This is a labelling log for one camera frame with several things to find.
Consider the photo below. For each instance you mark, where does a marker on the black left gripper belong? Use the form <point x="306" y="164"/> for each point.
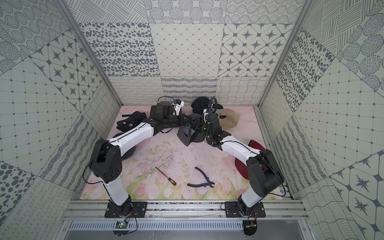
<point x="182" y="120"/>

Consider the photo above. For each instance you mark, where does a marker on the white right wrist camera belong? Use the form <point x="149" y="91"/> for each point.
<point x="207" y="112"/>

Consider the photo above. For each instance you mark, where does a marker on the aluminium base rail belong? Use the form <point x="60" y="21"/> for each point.
<point x="180" y="215"/>

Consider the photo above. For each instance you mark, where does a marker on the beige baseball cap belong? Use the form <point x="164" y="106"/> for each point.
<point x="228" y="118"/>

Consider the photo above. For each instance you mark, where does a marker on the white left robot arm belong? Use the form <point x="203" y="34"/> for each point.
<point x="108" y="155"/>

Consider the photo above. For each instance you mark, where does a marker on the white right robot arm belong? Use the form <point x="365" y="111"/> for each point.
<point x="263" y="171"/>

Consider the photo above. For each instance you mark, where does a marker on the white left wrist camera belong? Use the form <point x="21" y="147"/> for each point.
<point x="178" y="104"/>

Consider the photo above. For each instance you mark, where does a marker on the navy baseball cap metal buckle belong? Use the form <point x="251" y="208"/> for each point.
<point x="131" y="121"/>

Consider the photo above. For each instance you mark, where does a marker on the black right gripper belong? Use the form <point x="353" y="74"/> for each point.
<point x="194" y="125"/>

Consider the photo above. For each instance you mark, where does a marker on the yellow handled screwdriver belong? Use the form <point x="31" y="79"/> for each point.
<point x="168" y="178"/>

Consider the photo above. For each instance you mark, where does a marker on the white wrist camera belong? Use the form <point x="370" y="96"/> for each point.
<point x="207" y="112"/>
<point x="178" y="104"/>

